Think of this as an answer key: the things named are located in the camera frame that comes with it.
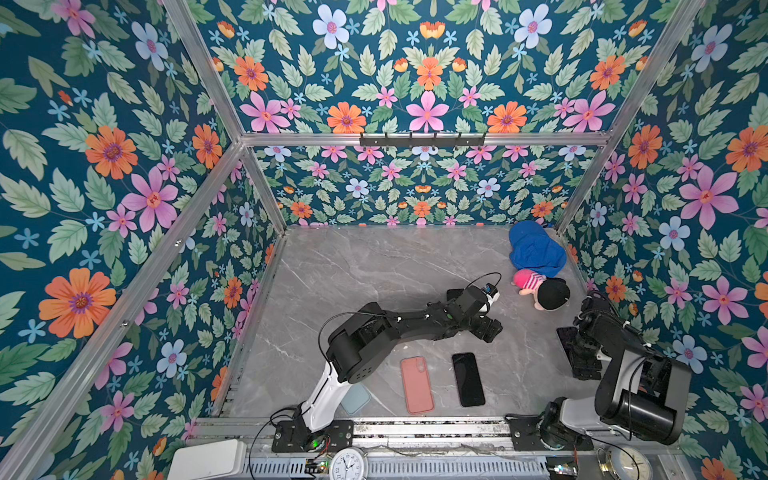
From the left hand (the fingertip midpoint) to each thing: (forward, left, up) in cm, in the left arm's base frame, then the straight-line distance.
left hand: (500, 318), depth 86 cm
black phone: (-14, +11, -8) cm, 20 cm away
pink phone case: (-14, +25, -9) cm, 31 cm away
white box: (-29, +76, -5) cm, 81 cm away
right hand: (-9, -22, -8) cm, 25 cm away
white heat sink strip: (-33, +30, -9) cm, 46 cm away
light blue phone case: (-17, +43, -8) cm, 47 cm away
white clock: (-32, +43, -3) cm, 53 cm away
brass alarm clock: (-36, -20, -3) cm, 41 cm away
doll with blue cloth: (+27, -25, -7) cm, 37 cm away
